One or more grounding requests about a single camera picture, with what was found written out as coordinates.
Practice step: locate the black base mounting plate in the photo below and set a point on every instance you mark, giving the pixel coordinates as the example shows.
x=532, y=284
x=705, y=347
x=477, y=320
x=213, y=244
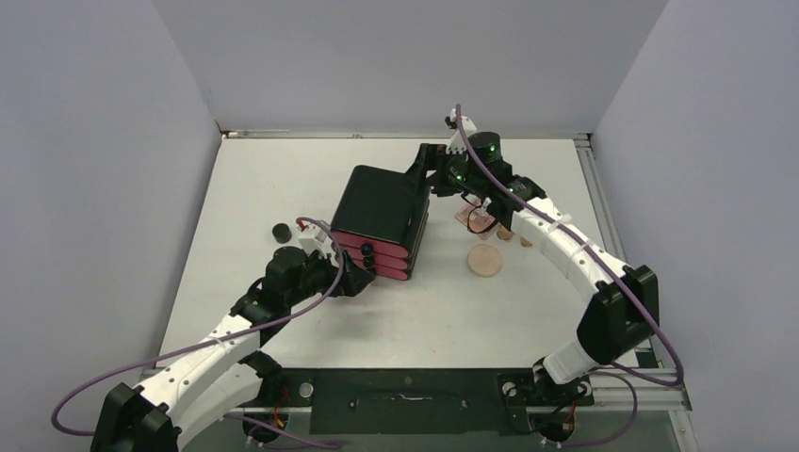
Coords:
x=419, y=401

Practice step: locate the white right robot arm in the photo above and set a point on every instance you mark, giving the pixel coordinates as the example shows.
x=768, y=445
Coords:
x=622, y=302

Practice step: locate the round beige powder puff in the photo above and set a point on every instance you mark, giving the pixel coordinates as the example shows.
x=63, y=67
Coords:
x=484, y=260

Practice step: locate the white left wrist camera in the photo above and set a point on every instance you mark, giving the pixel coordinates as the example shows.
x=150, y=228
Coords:
x=312, y=239

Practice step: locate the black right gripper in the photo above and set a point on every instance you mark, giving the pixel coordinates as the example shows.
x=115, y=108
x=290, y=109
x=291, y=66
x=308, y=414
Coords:
x=427, y=161

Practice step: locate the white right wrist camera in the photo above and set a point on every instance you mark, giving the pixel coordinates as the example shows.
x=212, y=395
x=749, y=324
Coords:
x=461, y=133

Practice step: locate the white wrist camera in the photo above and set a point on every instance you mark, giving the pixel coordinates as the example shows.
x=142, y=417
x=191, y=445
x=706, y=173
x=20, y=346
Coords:
x=461, y=133
x=312, y=239

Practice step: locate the tan concealer stick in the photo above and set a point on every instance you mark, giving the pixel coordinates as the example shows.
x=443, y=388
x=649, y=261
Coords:
x=504, y=234

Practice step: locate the small black round jar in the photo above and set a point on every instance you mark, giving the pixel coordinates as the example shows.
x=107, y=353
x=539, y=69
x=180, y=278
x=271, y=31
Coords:
x=281, y=233

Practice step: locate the eyeshadow palette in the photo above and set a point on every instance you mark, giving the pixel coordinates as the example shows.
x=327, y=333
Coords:
x=477, y=221

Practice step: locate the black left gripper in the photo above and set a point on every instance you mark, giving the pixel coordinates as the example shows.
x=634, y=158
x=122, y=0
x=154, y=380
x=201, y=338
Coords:
x=352, y=279

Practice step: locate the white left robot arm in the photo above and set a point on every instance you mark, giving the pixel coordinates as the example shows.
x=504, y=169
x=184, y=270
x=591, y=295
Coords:
x=228, y=369

